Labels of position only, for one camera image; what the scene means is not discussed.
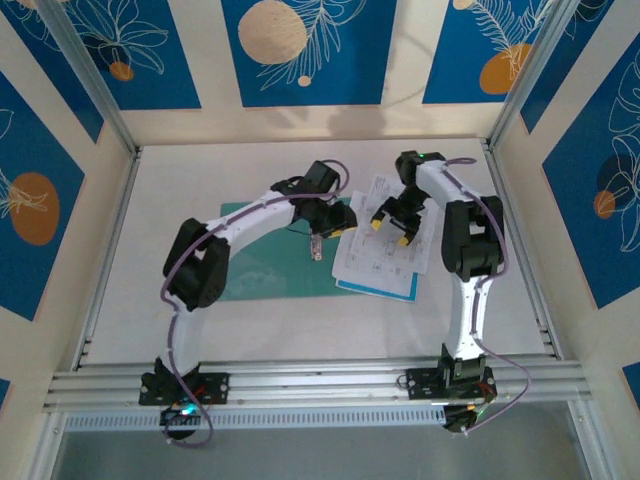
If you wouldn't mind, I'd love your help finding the aluminium frame corner post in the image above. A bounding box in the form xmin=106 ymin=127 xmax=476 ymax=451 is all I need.
xmin=37 ymin=0 xmax=140 ymax=157
xmin=487 ymin=0 xmax=584 ymax=151

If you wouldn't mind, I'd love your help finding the black electronics box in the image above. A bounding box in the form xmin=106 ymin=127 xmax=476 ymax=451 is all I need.
xmin=159 ymin=404 xmax=201 ymax=427
xmin=442 ymin=403 xmax=489 ymax=434

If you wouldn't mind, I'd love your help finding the printed paper sheet with drawings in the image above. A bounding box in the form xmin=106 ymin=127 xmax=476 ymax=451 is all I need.
xmin=331 ymin=189 xmax=424 ymax=297

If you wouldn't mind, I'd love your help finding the short aluminium frame post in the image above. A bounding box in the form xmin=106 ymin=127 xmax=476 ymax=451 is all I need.
xmin=567 ymin=399 xmax=609 ymax=480
xmin=27 ymin=412 xmax=69 ymax=480

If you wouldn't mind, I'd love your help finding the blue sheet under papers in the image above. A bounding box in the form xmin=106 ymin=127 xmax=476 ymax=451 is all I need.
xmin=335 ymin=272 xmax=420 ymax=304

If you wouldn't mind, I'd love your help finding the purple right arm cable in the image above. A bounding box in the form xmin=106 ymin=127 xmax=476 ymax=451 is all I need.
xmin=442 ymin=157 xmax=532 ymax=436

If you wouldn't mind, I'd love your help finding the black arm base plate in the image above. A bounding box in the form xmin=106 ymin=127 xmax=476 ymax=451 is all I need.
xmin=405 ymin=367 xmax=499 ymax=402
xmin=138 ymin=372 xmax=231 ymax=407

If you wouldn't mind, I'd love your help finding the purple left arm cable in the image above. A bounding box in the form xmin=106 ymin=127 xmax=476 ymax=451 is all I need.
xmin=159 ymin=158 xmax=350 ymax=449

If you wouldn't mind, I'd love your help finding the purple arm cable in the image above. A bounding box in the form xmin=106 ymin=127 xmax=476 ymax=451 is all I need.
xmin=442 ymin=157 xmax=532 ymax=436
xmin=159 ymin=158 xmax=350 ymax=449

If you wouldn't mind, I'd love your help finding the green paper folder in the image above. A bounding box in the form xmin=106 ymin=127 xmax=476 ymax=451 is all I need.
xmin=218 ymin=198 xmax=362 ymax=302

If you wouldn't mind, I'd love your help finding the aluminium cross rail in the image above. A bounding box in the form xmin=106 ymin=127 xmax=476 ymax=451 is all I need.
xmin=42 ymin=355 xmax=586 ymax=415

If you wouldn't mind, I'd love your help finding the aluminium side rail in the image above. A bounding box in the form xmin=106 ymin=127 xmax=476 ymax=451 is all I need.
xmin=69 ymin=147 xmax=144 ymax=371
xmin=482 ymin=139 xmax=564 ymax=360

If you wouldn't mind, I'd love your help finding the grey slotted cable duct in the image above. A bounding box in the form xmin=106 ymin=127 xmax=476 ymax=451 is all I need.
xmin=62 ymin=405 xmax=449 ymax=432

